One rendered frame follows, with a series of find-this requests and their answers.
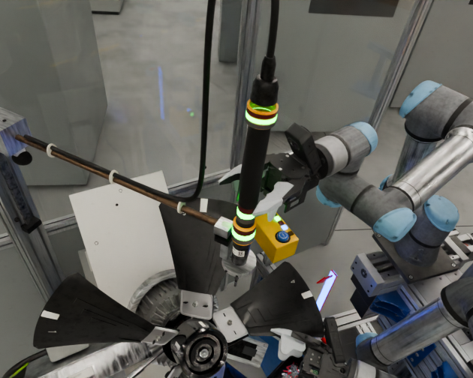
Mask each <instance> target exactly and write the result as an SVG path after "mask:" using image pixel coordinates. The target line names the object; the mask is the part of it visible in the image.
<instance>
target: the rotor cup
mask: <svg viewBox="0 0 473 378"><path fill-rule="evenodd" d="M199 322H202V323H203V324H204V325H205V326H204V327H203V326H202V325H201V324H200V323H199ZM163 326H165V327H169V328H173V329H179V330H180V331H179V333H178V335H176V336H175V337H174V338H172V339H171V340H170V341H169V342H167V343H166V344H165V345H161V348H162V349H163V351H164V354H165V355H166V356H167V357H168V358H169V359H170V360H171V361H172V362H174V363H177V364H178V365H179V367H180V369H181V370H182V372H183V373H184V374H185V375H186V376H187V377H190V378H210V377H212V376H214V375H215V374H216V373H218V372H219V371H220V369H221V368H222V366H223V365H224V363H225V361H226V359H227V353H228V345H227V340H226V338H225V336H224V335H223V333H222V332H221V331H220V330H219V329H218V328H216V327H215V326H214V324H213V322H212V320H207V319H201V318H197V317H192V316H186V315H183V314H181V312H180V309H178V310H176V311H174V312H173V313H172V314H171V315H170V316H169V317H168V318H167V319H166V321H165V323H164V325H163ZM176 342H177V343H178V344H179V345H180V348H179V349H178V348H177V346H176V345H175V343H176ZM203 349H207V350H208V351H209V355H208V356H207V357H206V358H201V357H200V351H201V350H203Z"/></svg>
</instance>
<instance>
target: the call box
mask: <svg viewBox="0 0 473 378"><path fill-rule="evenodd" d="M276 214H277V215H276V216H275V217H277V216H279V215H278V213H277V212H276ZM279 217H280V216H279ZM280 219H281V220H278V221H283V220H282V218H281V217H280ZM255 220H256V221H257V226H256V231H255V240H256V241H257V243H258V244H259V245H260V246H261V248H262V249H263V251H264V252H265V254H266V255H267V256H268V257H269V259H270V261H271V262H272V263H276V262H278V261H280V260H283V259H284V258H287V257H289V256H292V255H294V254H295V251H296V249H297V244H298V241H299V239H298V238H297V237H296V235H295V234H293V235H292V236H289V237H288V240H287V241H280V240H278V238H277V235H278V233H279V232H281V231H285V232H286V233H288V232H289V231H292V230H291V229H290V228H289V227H288V225H287V224H286V223H285V222H284V221H283V223H284V224H283V225H282V226H284V225H286V226H287V229H286V230H283V229H282V226H280V225H279V224H278V221H276V220H275V219H274V218H273V219H272V220H271V221H270V222H269V221H268V219H267V213H266V214H263V215H261V216H258V217H256V218H255Z"/></svg>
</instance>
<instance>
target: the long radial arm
mask: <svg viewBox="0 0 473 378"><path fill-rule="evenodd" d="M149 349H150V346H148V343H145V342H142V341H141V342H140V343H91V344H90V345H89V347H87V348H86V349H83V350H81V351H79V352H76V353H74V354H72V355H70V356H67V357H65V358H63V359H60V360H58V361H55V362H51V361H50V359H49V356H47V355H45V356H43V357H40V358H38V359H36V360H34V361H32V362H30V363H29V365H27V367H26V374H25V377H24V378H108V377H110V376H112V375H114V374H116V373H118V372H120V371H122V370H124V369H126V368H129V367H130V366H132V365H135V364H136V363H138V362H141V361H143V360H145V359H147V358H149V357H151V356H152V350H151V351H149Z"/></svg>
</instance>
